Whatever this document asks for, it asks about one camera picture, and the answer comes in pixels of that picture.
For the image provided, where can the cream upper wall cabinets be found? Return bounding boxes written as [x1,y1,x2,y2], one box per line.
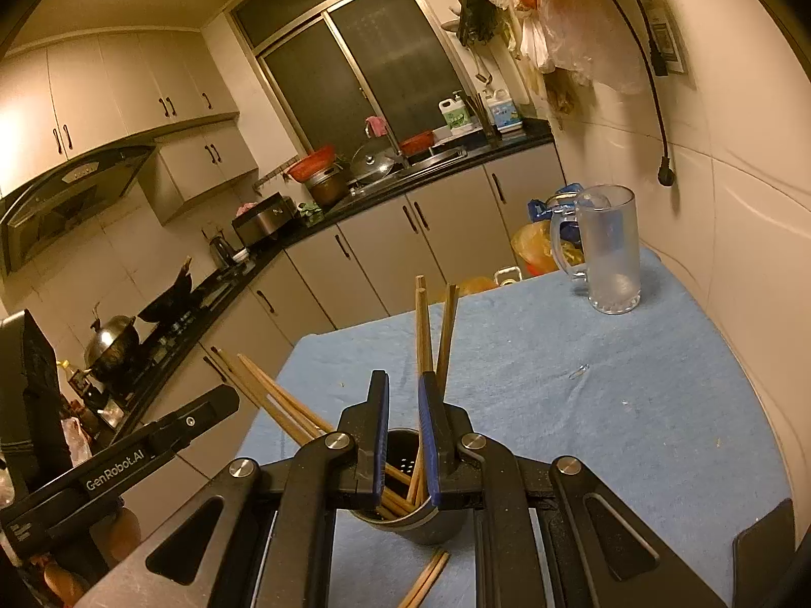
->
[0,31,260,225]

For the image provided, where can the wall power socket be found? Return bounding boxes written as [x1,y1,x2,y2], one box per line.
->
[646,6,686,73]

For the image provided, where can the hanging plastic bags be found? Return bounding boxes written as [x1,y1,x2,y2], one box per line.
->
[444,0,647,96]

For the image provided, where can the white plastic bag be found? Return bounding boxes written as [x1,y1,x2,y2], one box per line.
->
[60,418,96,466]

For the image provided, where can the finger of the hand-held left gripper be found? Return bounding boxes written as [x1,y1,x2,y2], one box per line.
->
[158,383,240,452]

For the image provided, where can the dark sliding window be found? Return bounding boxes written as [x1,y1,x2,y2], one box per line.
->
[231,0,489,159]

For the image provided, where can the black cable with plug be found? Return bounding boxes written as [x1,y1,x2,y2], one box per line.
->
[599,0,676,187]

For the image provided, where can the wooden chopsticks on table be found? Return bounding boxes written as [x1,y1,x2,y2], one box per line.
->
[396,550,445,608]

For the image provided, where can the frosted glass beer mug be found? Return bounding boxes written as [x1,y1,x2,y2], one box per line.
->
[548,185,642,315]

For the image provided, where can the black wok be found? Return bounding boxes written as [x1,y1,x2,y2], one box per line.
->
[138,256,194,324]

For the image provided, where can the bunch of wooden chopsticks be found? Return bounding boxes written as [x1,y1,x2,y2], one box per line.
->
[209,275,460,520]

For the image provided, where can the tan wooden chopstick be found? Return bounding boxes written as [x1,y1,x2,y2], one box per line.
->
[409,552,452,608]

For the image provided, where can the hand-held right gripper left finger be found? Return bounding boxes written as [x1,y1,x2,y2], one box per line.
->
[76,370,390,608]

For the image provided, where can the blue tablecloth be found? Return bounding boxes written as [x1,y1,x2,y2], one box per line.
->
[234,247,793,608]

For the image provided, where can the green label detergent bottle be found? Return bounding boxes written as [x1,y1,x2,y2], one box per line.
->
[438,90,475,134]

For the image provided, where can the yellow plastic bag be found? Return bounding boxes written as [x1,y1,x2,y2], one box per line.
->
[512,220,585,276]

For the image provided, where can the blue plastic bag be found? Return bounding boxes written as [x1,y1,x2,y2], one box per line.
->
[529,182,584,219]

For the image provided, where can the metal box appliance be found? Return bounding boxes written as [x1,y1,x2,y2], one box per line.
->
[232,198,296,248]

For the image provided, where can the black gas stove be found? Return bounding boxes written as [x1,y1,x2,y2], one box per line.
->
[136,279,235,368]

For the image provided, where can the dark grey chopstick holder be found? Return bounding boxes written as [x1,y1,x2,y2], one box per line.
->
[351,429,470,546]

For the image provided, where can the dark chair back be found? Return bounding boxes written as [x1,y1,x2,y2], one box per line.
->
[733,499,796,608]

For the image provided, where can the blue label detergent bottle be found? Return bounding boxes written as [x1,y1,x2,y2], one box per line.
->
[485,90,522,131]

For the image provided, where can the red plastic basin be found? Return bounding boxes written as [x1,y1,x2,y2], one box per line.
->
[288,145,337,181]

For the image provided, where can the steel pot with lid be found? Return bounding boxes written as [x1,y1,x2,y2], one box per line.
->
[84,304,139,374]

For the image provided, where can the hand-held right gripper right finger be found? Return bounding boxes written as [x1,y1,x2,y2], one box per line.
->
[418,372,729,608]

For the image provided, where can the black range hood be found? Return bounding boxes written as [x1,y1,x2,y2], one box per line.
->
[0,145,156,276]

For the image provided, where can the cream lower kitchen cabinets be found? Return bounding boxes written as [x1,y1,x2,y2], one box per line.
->
[136,142,568,457]

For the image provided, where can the brown cooking pot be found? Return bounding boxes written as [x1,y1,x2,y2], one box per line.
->
[304,165,351,207]

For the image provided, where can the glass pot lid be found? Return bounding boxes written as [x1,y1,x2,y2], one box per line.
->
[350,139,395,178]

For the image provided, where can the person's left hand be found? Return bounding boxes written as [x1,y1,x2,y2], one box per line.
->
[44,507,141,608]

